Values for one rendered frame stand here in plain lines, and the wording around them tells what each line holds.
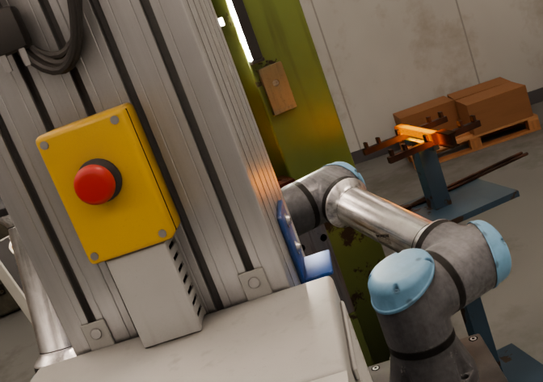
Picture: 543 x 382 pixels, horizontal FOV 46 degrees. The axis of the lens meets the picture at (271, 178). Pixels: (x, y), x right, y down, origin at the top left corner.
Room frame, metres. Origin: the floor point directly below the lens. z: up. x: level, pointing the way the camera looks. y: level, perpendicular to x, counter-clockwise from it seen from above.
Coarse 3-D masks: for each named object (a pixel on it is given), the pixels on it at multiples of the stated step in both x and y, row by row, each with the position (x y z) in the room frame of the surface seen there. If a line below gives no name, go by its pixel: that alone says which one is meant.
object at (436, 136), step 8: (400, 128) 2.08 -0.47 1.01; (408, 128) 2.03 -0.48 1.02; (416, 128) 1.99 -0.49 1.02; (424, 128) 1.95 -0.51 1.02; (416, 136) 1.97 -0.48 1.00; (432, 136) 1.82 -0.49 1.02; (440, 136) 1.81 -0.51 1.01; (448, 136) 1.76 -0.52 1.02; (440, 144) 1.81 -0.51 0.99; (448, 144) 1.77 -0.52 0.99; (456, 144) 1.74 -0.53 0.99
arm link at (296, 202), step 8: (288, 184) 1.38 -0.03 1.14; (288, 192) 1.35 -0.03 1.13; (296, 192) 1.34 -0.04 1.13; (288, 200) 1.34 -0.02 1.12; (296, 200) 1.33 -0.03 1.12; (304, 200) 1.33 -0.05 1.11; (288, 208) 1.33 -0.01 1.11; (296, 208) 1.32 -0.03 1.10; (304, 208) 1.32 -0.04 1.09; (312, 208) 1.33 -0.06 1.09; (296, 216) 1.32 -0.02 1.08; (304, 216) 1.32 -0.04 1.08; (312, 216) 1.33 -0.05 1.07; (296, 224) 1.32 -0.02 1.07; (304, 224) 1.33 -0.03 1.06; (312, 224) 1.34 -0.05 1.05; (304, 232) 1.35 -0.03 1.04
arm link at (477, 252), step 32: (320, 192) 1.35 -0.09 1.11; (352, 192) 1.30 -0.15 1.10; (320, 224) 1.36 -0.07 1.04; (352, 224) 1.27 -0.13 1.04; (384, 224) 1.18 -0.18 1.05; (416, 224) 1.12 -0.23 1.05; (448, 224) 1.07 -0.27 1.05; (480, 224) 1.05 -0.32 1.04; (448, 256) 0.98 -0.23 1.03; (480, 256) 0.98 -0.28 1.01; (480, 288) 0.97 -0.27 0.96
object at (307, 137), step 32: (224, 0) 2.24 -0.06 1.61; (256, 0) 2.26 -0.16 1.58; (288, 0) 2.29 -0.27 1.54; (224, 32) 2.37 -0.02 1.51; (256, 32) 2.25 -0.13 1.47; (288, 32) 2.28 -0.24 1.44; (256, 64) 2.24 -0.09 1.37; (288, 64) 2.27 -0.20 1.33; (320, 64) 2.30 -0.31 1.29; (256, 96) 2.27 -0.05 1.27; (320, 96) 2.29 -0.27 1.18; (288, 128) 2.24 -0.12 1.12; (320, 128) 2.28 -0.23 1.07; (288, 160) 2.23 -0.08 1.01; (320, 160) 2.26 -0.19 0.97; (352, 160) 2.30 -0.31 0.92; (352, 256) 2.26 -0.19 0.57; (384, 256) 2.30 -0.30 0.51; (352, 288) 2.25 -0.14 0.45; (384, 352) 2.26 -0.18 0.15
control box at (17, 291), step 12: (0, 240) 1.69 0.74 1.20; (0, 252) 1.67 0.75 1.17; (12, 252) 1.67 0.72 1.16; (0, 264) 1.65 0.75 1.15; (12, 264) 1.65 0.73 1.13; (0, 276) 1.68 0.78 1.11; (12, 276) 1.63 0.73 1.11; (12, 288) 1.64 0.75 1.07; (24, 300) 1.61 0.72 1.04; (24, 312) 1.64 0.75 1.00
